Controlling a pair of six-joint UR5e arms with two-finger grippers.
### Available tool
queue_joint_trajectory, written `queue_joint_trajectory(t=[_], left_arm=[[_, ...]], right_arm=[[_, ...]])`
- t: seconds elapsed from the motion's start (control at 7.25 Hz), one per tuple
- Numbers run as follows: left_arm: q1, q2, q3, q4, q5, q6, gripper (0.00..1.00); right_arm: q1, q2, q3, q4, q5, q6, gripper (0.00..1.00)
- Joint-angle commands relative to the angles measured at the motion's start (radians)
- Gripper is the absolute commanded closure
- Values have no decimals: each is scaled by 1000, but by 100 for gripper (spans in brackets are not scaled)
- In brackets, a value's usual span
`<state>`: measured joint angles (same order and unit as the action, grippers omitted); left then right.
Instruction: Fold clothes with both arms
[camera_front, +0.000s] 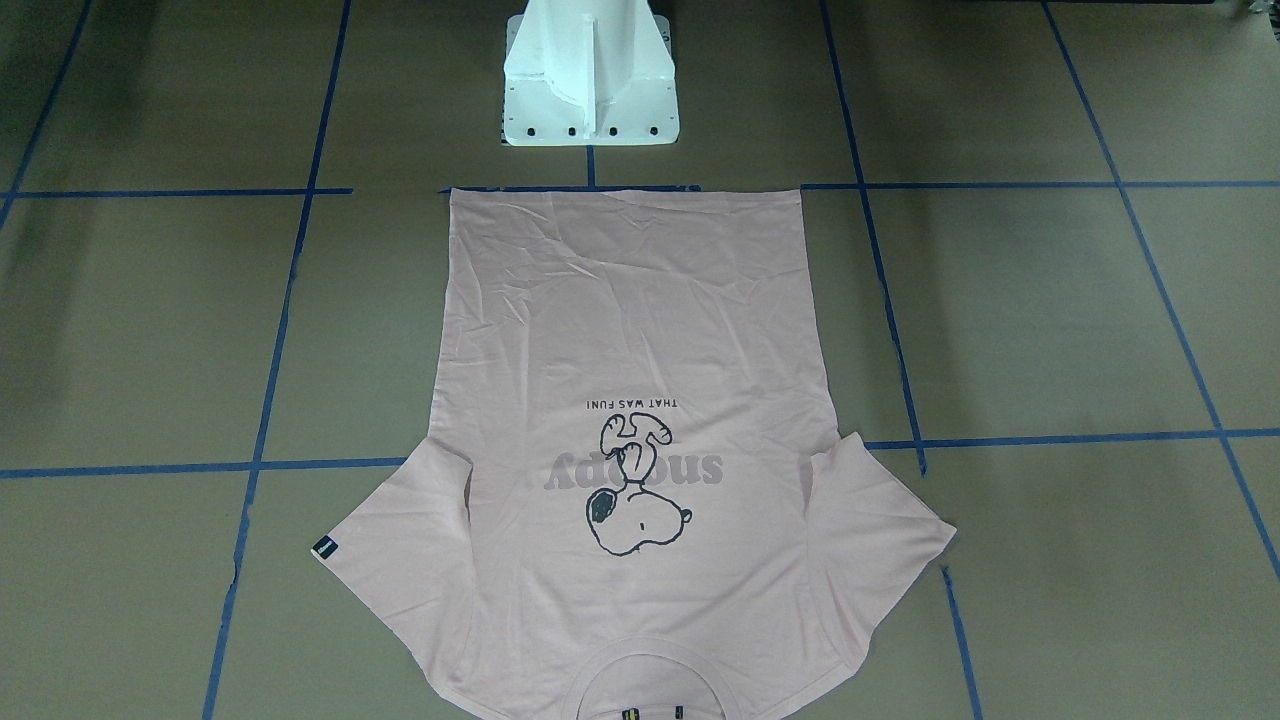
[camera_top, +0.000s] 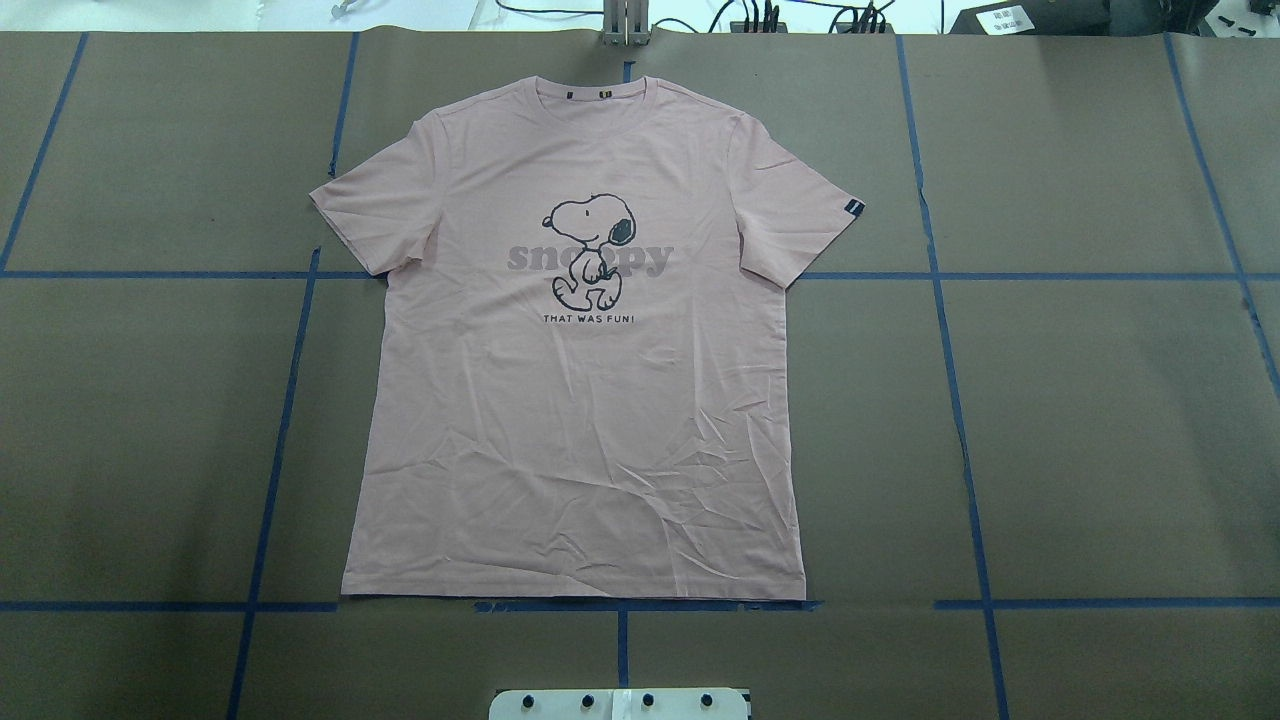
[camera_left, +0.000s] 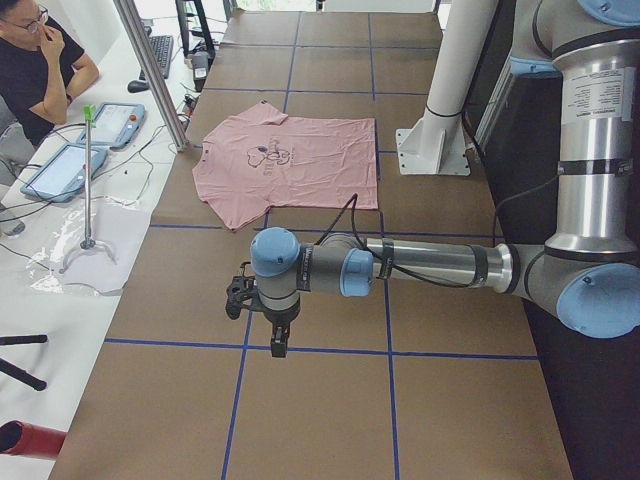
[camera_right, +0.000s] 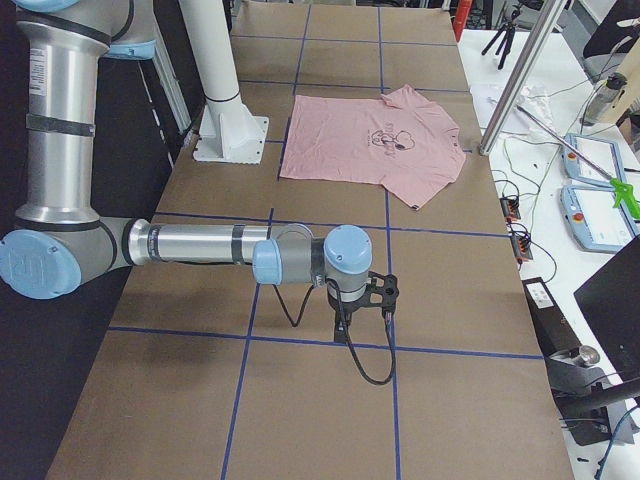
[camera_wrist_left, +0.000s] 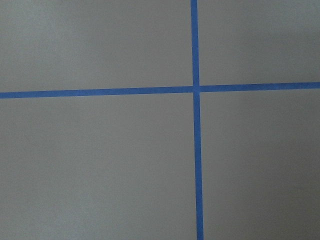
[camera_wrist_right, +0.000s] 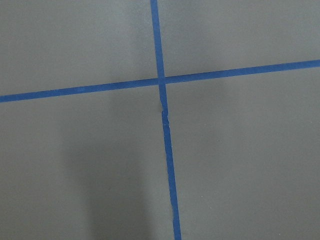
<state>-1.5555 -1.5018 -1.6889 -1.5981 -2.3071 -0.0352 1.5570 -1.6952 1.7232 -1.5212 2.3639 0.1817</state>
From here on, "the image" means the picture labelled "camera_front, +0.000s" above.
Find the pink Snoopy t-shirt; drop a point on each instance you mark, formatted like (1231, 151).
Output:
(633, 501)

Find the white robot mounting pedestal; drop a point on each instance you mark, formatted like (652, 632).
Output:
(579, 73)

